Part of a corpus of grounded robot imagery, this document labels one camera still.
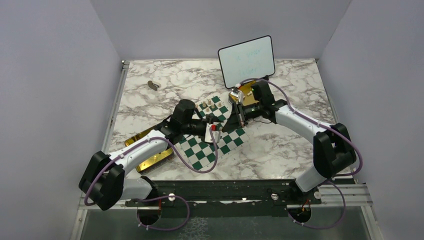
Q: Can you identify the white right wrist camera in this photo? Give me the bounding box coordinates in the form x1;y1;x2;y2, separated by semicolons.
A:
229;87;245;104

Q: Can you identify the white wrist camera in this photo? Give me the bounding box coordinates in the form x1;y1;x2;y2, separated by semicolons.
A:
203;123;222;144
229;87;245;104

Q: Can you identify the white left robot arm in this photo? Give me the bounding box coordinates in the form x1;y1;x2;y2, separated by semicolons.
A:
78;99;222;211

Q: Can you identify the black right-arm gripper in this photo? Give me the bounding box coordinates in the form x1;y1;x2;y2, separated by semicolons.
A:
222;101;263;133

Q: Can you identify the small whiteboard with stand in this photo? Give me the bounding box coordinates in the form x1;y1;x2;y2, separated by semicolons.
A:
217;35;276;89

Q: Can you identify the gold tin with white pieces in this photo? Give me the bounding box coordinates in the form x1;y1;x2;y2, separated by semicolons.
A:
228;80;260;111

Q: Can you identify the gold tin with dark pieces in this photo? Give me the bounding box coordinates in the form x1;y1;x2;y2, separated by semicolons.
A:
124;125;175;176

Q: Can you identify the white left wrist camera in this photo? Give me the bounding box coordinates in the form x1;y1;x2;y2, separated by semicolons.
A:
203;123;222;144

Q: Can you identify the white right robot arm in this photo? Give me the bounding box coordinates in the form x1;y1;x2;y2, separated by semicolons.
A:
222;78;357;204

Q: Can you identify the green white chess mat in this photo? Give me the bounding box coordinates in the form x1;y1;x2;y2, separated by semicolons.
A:
178;96;255;177

